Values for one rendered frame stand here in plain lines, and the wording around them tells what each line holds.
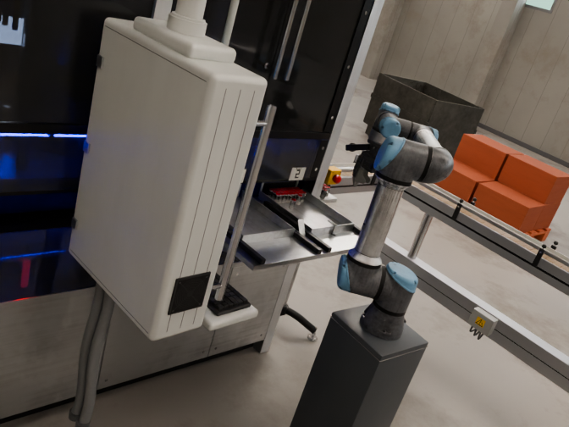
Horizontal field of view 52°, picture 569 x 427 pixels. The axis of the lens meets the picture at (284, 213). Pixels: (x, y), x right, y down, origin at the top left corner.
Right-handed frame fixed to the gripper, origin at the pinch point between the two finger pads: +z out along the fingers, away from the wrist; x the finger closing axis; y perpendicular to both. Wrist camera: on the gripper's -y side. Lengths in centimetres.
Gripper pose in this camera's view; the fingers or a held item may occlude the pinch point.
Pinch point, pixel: (354, 183)
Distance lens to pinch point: 241.9
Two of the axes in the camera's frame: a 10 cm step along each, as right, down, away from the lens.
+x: 6.3, -1.3, 7.6
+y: 7.1, 5.0, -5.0
